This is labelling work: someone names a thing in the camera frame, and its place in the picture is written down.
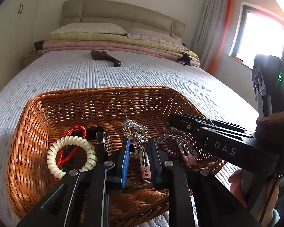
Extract white quilted bedspread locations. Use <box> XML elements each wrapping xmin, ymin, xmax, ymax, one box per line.
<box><xmin>0</xmin><ymin>50</ymin><xmax>258</xmax><ymax>226</ymax></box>

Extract beige padded headboard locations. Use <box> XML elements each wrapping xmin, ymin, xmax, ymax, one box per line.
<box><xmin>59</xmin><ymin>0</ymin><xmax>186</xmax><ymax>44</ymax></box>

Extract black tripod clamp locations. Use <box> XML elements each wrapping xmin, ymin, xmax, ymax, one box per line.
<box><xmin>176</xmin><ymin>52</ymin><xmax>192</xmax><ymax>66</ymax></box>

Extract folded beige pink quilts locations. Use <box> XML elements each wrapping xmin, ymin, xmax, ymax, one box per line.
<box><xmin>42</xmin><ymin>33</ymin><xmax>200</xmax><ymax>67</ymax></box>

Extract right hand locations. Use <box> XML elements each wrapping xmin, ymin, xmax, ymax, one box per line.
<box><xmin>228</xmin><ymin>169</ymin><xmax>280</xmax><ymax>226</ymax></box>

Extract pink checked pillow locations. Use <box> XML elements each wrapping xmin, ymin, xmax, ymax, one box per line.
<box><xmin>128</xmin><ymin>28</ymin><xmax>182</xmax><ymax>45</ymax></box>

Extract purple spiral hair tie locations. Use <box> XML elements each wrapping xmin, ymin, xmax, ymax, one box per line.
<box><xmin>157</xmin><ymin>127</ymin><xmax>181</xmax><ymax>156</ymax></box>

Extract clear crystal bead bracelet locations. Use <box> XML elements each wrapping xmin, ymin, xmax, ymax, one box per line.
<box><xmin>121</xmin><ymin>119</ymin><xmax>149</xmax><ymax>143</ymax></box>

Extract bedside table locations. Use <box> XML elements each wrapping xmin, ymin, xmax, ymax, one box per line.
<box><xmin>22</xmin><ymin>52</ymin><xmax>43</xmax><ymax>70</ymax></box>

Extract grey curtain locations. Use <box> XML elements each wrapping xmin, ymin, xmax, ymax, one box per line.
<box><xmin>193</xmin><ymin>0</ymin><xmax>227</xmax><ymax>70</ymax></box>

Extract window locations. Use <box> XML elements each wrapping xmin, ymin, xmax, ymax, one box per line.
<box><xmin>229</xmin><ymin>2</ymin><xmax>284</xmax><ymax>69</ymax></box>

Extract orange curtain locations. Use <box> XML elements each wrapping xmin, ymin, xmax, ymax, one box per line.
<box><xmin>207</xmin><ymin>0</ymin><xmax>236</xmax><ymax>75</ymax></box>

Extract red cord hair tie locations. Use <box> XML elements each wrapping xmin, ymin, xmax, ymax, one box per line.
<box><xmin>55</xmin><ymin>125</ymin><xmax>87</xmax><ymax>168</ymax></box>

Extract cream spiral hair tie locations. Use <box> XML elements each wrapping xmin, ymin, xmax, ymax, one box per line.
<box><xmin>46</xmin><ymin>135</ymin><xmax>98</xmax><ymax>180</ymax></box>

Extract white wardrobe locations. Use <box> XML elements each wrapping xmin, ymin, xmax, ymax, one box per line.
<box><xmin>0</xmin><ymin>0</ymin><xmax>39</xmax><ymax>91</ymax></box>

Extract black hair claw clip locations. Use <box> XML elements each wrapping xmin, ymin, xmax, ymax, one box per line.
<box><xmin>86</xmin><ymin>126</ymin><xmax>109</xmax><ymax>163</ymax></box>

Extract black device on nightstand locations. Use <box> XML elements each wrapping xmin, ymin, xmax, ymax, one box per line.
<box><xmin>34</xmin><ymin>40</ymin><xmax>44</xmax><ymax>51</ymax></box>

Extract brown wicker basket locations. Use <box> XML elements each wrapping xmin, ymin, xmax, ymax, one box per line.
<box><xmin>6</xmin><ymin>86</ymin><xmax>228</xmax><ymax>227</ymax></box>

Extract pink star hair clip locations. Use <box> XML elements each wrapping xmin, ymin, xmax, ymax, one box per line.
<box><xmin>176</xmin><ymin>138</ymin><xmax>198</xmax><ymax>167</ymax></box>
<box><xmin>136</xmin><ymin>145</ymin><xmax>152</xmax><ymax>183</ymax></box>

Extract dark wooden hairbrush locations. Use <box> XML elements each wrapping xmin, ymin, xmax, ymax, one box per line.
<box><xmin>91</xmin><ymin>50</ymin><xmax>122</xmax><ymax>67</ymax></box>

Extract cream floral pillow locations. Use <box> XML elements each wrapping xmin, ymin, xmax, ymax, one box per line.
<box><xmin>51</xmin><ymin>23</ymin><xmax>128</xmax><ymax>35</ymax></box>

